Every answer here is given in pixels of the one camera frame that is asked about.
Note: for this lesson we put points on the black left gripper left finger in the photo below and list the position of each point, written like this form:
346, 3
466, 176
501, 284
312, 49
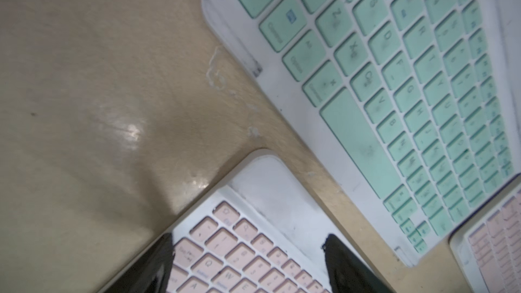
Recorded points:
151, 272

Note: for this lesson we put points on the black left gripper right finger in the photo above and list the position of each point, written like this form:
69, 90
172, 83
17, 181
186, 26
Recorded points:
346, 272

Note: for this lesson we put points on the pink key keyboard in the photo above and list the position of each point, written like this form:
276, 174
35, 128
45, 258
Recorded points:
487, 246
257, 230

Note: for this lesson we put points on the green key keyboard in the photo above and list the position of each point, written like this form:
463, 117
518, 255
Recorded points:
412, 106

